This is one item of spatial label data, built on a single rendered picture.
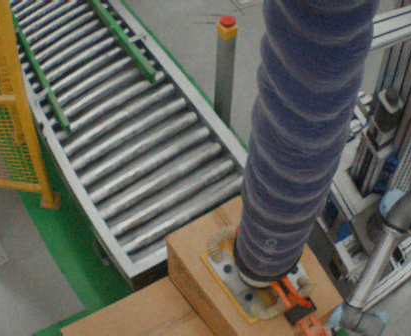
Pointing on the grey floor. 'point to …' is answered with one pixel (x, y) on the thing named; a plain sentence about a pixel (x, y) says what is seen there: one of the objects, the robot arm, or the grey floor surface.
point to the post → (226, 45)
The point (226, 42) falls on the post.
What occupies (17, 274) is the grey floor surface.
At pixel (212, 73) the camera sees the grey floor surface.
